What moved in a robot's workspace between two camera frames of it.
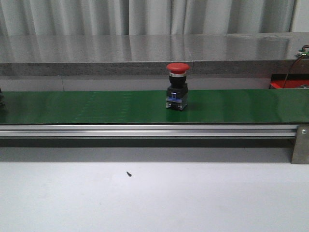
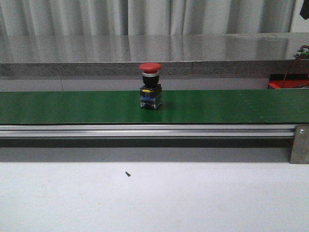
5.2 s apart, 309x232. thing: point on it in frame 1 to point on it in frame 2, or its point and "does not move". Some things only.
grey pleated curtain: [29, 18] does not move
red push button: [2, 98] to [151, 93]
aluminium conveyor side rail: [148, 131] does not move
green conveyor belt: [252, 106] does not move
